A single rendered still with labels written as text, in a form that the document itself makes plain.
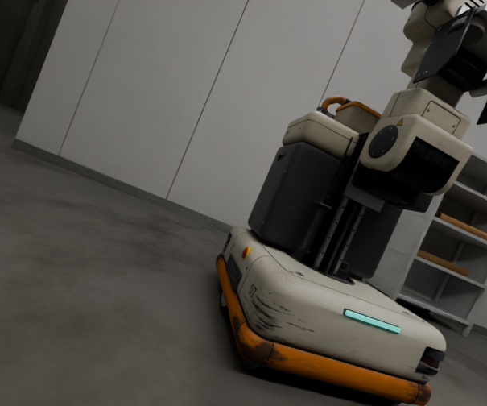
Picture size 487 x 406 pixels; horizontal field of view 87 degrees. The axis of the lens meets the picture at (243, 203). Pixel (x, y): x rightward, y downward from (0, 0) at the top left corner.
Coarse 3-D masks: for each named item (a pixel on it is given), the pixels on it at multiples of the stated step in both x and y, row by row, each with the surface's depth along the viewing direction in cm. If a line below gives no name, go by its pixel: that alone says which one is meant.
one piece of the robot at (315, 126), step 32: (288, 128) 112; (320, 128) 93; (288, 160) 96; (320, 160) 95; (352, 160) 95; (288, 192) 94; (320, 192) 96; (256, 224) 102; (288, 224) 95; (320, 224) 96; (352, 224) 96; (384, 224) 104; (320, 256) 93; (352, 256) 103
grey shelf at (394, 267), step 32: (480, 160) 230; (448, 192) 254; (480, 192) 280; (416, 224) 237; (448, 224) 229; (480, 224) 272; (384, 256) 259; (416, 256) 229; (448, 256) 283; (480, 256) 259; (384, 288) 242; (416, 288) 282; (448, 288) 276; (480, 288) 248
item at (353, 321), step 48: (240, 240) 101; (240, 288) 79; (288, 288) 63; (336, 288) 74; (240, 336) 65; (288, 336) 64; (336, 336) 66; (384, 336) 69; (432, 336) 74; (336, 384) 71; (384, 384) 71
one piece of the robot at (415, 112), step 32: (448, 0) 69; (480, 0) 70; (416, 32) 81; (416, 64) 80; (480, 64) 73; (416, 96) 71; (448, 96) 75; (384, 128) 76; (416, 128) 67; (448, 128) 74; (384, 160) 71
